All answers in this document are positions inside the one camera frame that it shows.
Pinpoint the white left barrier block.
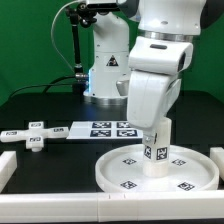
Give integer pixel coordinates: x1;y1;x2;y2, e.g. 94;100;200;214
0;151;17;193

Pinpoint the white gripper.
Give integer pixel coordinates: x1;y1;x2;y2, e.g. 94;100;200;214
127;70;181;145

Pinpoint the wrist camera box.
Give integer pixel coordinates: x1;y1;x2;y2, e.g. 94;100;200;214
129;36;193;75

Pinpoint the black cable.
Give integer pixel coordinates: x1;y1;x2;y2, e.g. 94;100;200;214
7;75;78;99

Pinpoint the white right barrier block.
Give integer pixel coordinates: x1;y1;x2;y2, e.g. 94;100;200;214
210;147;224;178

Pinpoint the white cross-shaped table base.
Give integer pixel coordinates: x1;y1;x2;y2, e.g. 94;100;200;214
0;121;69;152

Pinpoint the white barrier block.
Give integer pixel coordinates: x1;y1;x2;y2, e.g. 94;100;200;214
0;151;17;193
210;147;224;178

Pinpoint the white front barrier rail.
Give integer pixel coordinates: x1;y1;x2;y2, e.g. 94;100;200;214
0;190;224;223

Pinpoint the white round table top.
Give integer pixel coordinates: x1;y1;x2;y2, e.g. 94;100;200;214
95;144;219;193

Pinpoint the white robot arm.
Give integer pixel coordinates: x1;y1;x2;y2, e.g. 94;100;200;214
85;0;224;146

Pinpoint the black camera stand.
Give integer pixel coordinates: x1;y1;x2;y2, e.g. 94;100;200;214
66;2;96;94

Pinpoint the white marker sheet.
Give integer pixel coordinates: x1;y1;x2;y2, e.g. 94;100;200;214
68;121;143;140

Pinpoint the grey cable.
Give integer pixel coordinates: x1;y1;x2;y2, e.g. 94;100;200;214
50;0;83;75

